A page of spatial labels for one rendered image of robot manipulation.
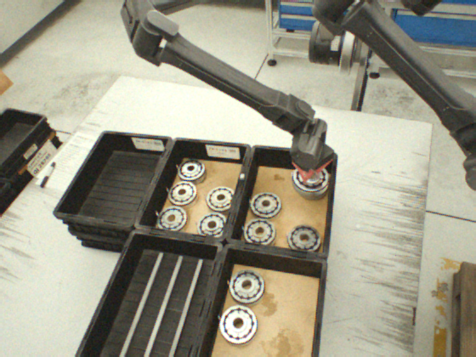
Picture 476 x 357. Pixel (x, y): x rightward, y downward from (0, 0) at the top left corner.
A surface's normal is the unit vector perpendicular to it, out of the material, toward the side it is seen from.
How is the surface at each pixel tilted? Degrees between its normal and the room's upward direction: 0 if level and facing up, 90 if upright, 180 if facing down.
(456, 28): 90
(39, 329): 0
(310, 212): 0
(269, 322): 0
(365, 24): 87
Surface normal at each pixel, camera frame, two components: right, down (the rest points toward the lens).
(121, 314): -0.11, -0.62
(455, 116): -0.40, 0.72
